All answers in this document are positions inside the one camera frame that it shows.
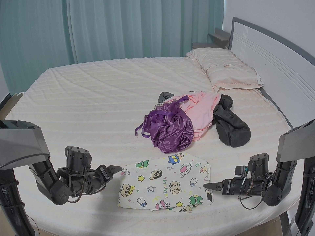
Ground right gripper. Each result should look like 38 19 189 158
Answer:
203 178 244 196

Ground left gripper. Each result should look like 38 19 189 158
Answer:
95 165 123 185

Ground white printed pyjama top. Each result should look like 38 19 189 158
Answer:
118 153 214 213

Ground bed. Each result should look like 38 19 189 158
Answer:
0 16 315 236

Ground black garment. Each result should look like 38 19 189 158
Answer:
212 94 251 148

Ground purple satin garment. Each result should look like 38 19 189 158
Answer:
135 100 195 154

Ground pink garment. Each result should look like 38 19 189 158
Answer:
154 90 222 142

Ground dark grey garment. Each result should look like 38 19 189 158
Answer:
157 91 176 103

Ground cream pillow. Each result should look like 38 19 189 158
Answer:
186 47 266 93

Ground grey bedside table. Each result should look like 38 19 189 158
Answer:
192 28 231 50

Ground blue-green curtain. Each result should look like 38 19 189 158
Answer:
0 0 75 98
66 0 226 65

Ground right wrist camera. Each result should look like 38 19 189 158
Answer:
234 165 248 179

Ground black cable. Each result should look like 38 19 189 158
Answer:
237 194 265 210
67 193 82 204

